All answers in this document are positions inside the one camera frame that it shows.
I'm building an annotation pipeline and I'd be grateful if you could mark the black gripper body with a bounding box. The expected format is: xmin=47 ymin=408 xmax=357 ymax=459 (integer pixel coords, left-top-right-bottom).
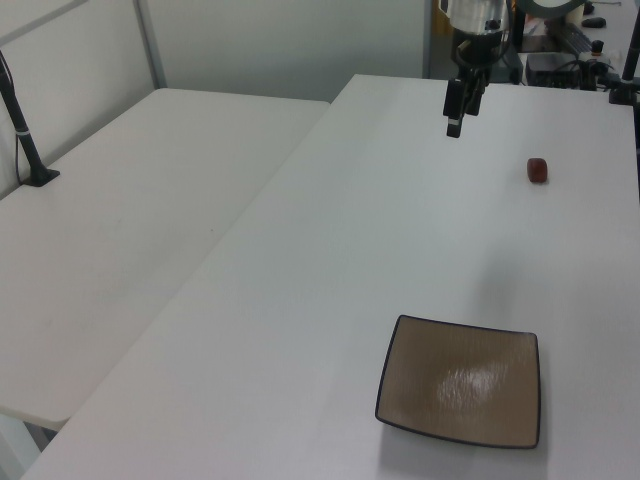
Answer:
xmin=451 ymin=27 xmax=511 ymax=81

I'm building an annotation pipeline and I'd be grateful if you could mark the round black-rimmed lamp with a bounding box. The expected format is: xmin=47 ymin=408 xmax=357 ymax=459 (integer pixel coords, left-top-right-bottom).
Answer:
xmin=514 ymin=0 xmax=585 ymax=22

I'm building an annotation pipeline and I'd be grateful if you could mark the black electronics box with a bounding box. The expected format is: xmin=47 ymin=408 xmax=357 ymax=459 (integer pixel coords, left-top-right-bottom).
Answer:
xmin=526 ymin=52 xmax=585 ymax=87

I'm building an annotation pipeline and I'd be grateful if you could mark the small round red-brown food item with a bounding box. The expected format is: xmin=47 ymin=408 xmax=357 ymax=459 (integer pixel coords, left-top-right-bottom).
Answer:
xmin=526 ymin=156 xmax=552 ymax=185

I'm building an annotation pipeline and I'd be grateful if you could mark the square brown ceramic plate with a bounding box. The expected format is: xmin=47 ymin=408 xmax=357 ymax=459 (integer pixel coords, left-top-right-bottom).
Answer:
xmin=374 ymin=313 xmax=542 ymax=450

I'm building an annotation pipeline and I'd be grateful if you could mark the black clamp stand with pole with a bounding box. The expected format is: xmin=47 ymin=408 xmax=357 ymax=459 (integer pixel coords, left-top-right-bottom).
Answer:
xmin=606 ymin=19 xmax=640 ymax=106

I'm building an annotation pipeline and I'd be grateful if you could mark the brown cardboard box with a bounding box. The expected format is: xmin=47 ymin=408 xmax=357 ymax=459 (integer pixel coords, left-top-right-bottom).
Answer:
xmin=432 ymin=8 xmax=456 ymax=37

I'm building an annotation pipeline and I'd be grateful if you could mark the black pole with flat base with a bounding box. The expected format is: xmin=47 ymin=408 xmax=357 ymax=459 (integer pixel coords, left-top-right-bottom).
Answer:
xmin=0 ymin=49 xmax=62 ymax=189

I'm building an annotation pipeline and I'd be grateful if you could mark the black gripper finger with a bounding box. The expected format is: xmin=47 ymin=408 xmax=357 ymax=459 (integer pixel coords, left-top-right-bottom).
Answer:
xmin=442 ymin=77 xmax=465 ymax=139
xmin=466 ymin=74 xmax=489 ymax=117

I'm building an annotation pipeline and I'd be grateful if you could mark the grey metal partition post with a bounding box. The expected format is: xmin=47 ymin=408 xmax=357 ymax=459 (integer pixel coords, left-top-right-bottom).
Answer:
xmin=133 ymin=0 xmax=169 ymax=92

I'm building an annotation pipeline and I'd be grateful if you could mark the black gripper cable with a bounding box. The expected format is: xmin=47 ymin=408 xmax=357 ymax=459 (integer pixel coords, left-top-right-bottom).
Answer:
xmin=499 ymin=0 xmax=517 ymax=66

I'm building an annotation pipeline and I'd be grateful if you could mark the white side table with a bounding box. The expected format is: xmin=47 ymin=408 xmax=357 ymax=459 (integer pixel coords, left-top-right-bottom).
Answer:
xmin=0 ymin=87 xmax=332 ymax=430

